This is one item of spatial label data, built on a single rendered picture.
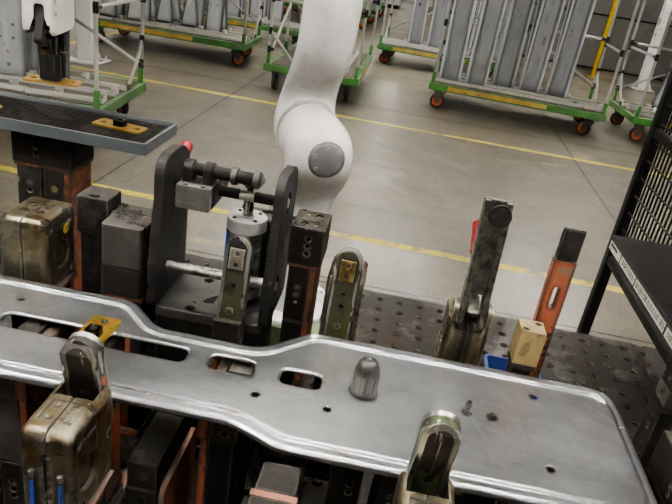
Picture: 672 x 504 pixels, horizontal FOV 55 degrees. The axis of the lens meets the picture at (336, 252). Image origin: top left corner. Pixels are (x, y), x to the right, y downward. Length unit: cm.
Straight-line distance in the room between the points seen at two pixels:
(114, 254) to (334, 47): 50
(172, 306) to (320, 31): 51
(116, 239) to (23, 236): 12
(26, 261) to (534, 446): 71
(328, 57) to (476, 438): 68
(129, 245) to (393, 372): 41
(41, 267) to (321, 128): 49
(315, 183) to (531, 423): 56
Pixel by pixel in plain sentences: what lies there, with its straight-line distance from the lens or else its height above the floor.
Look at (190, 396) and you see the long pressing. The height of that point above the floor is 100.
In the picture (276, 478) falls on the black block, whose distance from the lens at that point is 69.
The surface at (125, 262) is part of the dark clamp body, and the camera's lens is 99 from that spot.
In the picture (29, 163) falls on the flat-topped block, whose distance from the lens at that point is 117.
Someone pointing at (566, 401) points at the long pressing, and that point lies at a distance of 90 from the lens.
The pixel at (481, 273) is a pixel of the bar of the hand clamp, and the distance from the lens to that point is 89.
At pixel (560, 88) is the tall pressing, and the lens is 793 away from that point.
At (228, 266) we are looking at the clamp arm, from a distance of 89.
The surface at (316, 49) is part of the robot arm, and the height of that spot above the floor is 131.
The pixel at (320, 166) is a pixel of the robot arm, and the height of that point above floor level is 113.
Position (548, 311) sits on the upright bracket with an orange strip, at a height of 108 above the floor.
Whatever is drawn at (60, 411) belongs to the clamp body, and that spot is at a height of 104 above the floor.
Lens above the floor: 148
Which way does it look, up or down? 25 degrees down
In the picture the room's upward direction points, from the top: 9 degrees clockwise
